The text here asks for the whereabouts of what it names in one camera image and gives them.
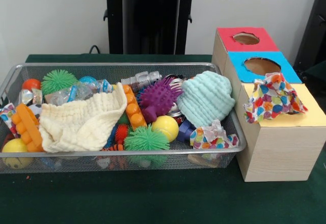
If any colourful dotted cloth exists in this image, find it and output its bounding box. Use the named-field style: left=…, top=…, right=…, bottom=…
left=243, top=72, right=309, bottom=124
left=189, top=119, right=240, bottom=150

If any wooden box with three holes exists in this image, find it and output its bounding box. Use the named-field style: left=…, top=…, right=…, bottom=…
left=211, top=26, right=326, bottom=183

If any mint green knitted cloth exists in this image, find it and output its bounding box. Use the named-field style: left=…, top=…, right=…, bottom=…
left=176, top=70, right=237, bottom=128

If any purple spiky rubber toy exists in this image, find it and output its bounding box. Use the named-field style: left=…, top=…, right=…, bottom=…
left=137, top=76, right=184, bottom=123

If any yellow plastic ball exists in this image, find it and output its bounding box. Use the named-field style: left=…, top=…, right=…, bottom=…
left=151, top=115, right=180, bottom=142

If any orange toy building brick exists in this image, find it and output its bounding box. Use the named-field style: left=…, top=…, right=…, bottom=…
left=122, top=84, right=148, bottom=130
left=11, top=103, right=44, bottom=153

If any green spiky rubber ball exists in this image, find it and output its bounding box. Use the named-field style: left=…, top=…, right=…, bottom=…
left=40, top=68, right=78, bottom=96
left=124, top=124, right=171, bottom=152

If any cream knitted cloth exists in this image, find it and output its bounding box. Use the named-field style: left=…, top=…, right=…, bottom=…
left=38, top=82, right=128, bottom=154

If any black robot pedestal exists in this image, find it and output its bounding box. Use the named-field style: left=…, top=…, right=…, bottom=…
left=98, top=0, right=206, bottom=55

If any silver wire mesh bin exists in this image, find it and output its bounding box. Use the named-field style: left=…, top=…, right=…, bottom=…
left=0, top=61, right=247, bottom=175

